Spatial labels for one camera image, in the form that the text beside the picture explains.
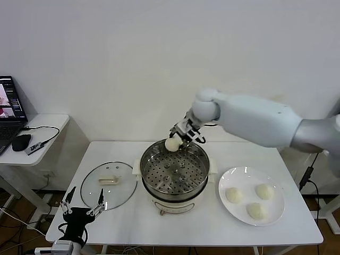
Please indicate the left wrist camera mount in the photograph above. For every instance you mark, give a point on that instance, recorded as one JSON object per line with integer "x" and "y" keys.
{"x": 62, "y": 245}

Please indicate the white wall outlet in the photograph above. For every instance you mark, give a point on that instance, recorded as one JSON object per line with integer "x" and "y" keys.
{"x": 49, "y": 175}

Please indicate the black computer mouse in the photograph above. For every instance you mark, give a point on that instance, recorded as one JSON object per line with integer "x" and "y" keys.
{"x": 21, "y": 142}

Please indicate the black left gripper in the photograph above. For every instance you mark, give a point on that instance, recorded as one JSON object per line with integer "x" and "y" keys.
{"x": 77, "y": 220}

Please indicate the perforated stainless steamer basket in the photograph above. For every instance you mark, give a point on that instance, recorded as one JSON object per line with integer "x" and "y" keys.
{"x": 192, "y": 172}

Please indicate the white steamed baozi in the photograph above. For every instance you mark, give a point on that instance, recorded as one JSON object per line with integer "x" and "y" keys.
{"x": 256, "y": 211}
{"x": 172, "y": 144}
{"x": 264, "y": 191}
{"x": 234, "y": 196}

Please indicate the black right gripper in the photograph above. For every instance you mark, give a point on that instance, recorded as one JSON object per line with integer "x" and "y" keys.
{"x": 192, "y": 128}

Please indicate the cream electric cooker base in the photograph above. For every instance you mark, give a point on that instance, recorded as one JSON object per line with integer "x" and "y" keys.
{"x": 172, "y": 206}

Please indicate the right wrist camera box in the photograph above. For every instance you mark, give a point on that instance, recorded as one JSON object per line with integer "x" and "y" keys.
{"x": 182, "y": 128}

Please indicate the black laptop with lit screen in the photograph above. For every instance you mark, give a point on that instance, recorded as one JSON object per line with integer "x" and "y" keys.
{"x": 8, "y": 130}

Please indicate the small grey external drive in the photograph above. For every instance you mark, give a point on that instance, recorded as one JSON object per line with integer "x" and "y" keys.
{"x": 34, "y": 148}

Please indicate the white side table with laptop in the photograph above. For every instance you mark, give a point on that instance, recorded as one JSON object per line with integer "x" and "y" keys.
{"x": 50, "y": 122}

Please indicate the white side table with label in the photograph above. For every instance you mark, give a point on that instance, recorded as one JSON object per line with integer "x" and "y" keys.
{"x": 329, "y": 210}

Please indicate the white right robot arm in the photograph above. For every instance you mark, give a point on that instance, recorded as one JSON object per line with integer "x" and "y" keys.
{"x": 252, "y": 119}

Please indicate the white round plate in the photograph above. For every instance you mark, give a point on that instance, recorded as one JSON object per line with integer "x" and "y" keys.
{"x": 233, "y": 178}

